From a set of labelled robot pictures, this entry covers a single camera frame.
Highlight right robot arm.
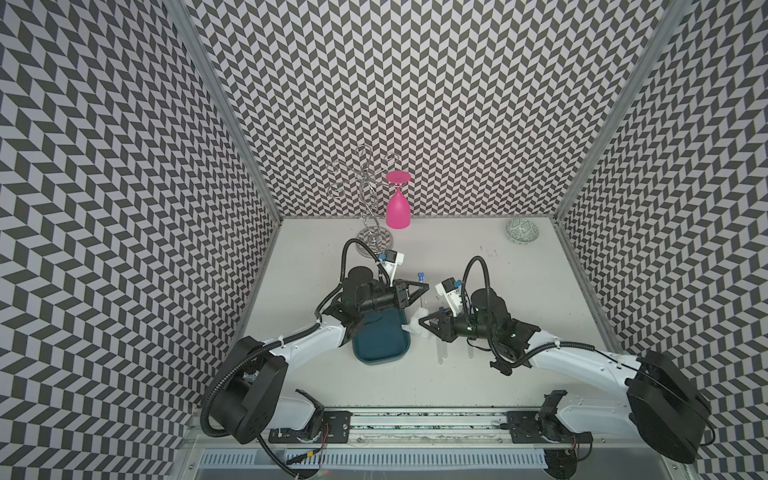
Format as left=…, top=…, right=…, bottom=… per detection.
left=418, top=289, right=713, bottom=464

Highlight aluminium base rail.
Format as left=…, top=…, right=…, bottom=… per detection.
left=267, top=407, right=594, bottom=449

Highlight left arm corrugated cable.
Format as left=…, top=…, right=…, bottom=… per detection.
left=339, top=238, right=391, bottom=289

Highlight pink plastic wine glass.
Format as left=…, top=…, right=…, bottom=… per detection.
left=386, top=170, right=411, bottom=230

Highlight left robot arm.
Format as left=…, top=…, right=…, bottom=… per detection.
left=199, top=267, right=429, bottom=444

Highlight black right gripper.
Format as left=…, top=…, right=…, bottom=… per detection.
left=417, top=307, right=495, bottom=345

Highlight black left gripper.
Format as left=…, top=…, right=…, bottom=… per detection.
left=357, top=277, right=427, bottom=314

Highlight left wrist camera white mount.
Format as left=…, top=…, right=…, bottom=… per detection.
left=379, top=249, right=405, bottom=286

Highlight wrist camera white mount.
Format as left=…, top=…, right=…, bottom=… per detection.
left=379, top=249, right=405, bottom=286
left=435, top=277, right=463, bottom=316

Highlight patterned ceramic bowl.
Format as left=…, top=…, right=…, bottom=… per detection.
left=505, top=218, right=540, bottom=245

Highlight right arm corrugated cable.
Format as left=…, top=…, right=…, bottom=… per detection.
left=460, top=256, right=493, bottom=325

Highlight teal plastic water tub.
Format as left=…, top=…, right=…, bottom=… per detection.
left=352, top=309, right=411, bottom=365

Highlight chrome glass rack stand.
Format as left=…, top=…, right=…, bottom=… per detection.
left=329, top=144, right=394, bottom=255

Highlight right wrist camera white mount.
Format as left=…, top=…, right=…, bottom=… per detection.
left=435, top=277, right=463, bottom=316

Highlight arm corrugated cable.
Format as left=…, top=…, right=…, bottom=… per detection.
left=339, top=238, right=391, bottom=289
left=460, top=256, right=493, bottom=325

